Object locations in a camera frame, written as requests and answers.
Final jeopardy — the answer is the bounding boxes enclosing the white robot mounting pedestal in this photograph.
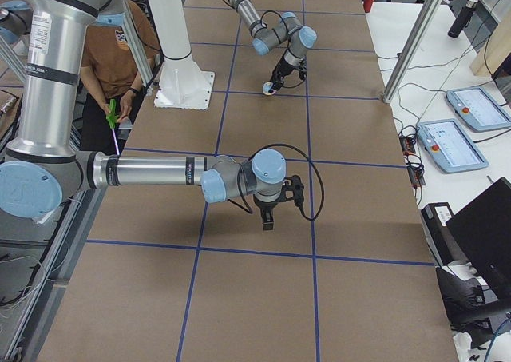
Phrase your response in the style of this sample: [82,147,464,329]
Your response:
[149,0,215,110]

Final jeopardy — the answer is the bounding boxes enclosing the blue white call bell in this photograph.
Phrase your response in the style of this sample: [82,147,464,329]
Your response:
[262,82,276,96]

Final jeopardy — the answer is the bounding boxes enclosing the blue teach pendant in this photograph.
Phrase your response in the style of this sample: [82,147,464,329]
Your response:
[446,86,510,132]
[417,119,489,173]

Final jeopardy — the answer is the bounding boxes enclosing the far blue teach pendant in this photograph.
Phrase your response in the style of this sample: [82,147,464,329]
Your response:
[446,86,510,132]

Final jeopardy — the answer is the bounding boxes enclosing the aluminium frame post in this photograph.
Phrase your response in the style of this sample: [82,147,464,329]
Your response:
[382,0,442,104]

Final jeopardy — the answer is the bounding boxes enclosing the black water bottle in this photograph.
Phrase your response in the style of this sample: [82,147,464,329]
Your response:
[447,0,479,38]

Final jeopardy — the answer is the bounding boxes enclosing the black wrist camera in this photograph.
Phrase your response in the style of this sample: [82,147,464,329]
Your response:
[281,175,305,213]

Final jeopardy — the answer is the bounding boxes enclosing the black computer case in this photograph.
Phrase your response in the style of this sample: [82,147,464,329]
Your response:
[421,202,469,266]

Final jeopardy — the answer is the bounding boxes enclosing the green handled stick tool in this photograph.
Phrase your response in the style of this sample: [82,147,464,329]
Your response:
[105,98,120,155]

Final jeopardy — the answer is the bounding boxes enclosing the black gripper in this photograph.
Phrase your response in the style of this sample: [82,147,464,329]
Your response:
[270,58,295,94]
[255,201,278,230]

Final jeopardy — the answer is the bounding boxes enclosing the person in brown shirt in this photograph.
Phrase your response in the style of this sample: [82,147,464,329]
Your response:
[79,0,160,163]

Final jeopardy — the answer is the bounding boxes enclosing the near blue teach pendant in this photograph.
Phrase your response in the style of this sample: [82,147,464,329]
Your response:
[417,119,489,173]

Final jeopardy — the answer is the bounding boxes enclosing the black monitor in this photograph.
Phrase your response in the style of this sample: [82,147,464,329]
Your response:
[446,177,510,299]

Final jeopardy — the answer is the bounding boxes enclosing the brown paper table cover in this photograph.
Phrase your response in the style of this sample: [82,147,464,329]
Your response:
[38,0,457,361]

